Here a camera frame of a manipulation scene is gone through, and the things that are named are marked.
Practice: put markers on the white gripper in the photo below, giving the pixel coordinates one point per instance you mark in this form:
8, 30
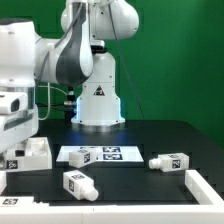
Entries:
16, 128

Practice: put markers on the white square tabletop part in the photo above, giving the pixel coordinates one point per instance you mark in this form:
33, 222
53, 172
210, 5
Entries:
37, 156

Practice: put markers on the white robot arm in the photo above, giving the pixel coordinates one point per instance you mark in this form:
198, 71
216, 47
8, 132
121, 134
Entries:
78, 58

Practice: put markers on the white U-shaped obstacle fence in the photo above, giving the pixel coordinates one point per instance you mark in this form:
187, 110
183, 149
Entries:
208, 210

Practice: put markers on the white fiducial marker sheet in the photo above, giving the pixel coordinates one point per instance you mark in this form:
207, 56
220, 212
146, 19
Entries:
105, 153

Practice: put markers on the background camera on stand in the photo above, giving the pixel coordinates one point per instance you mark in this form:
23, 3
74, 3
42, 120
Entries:
70, 98

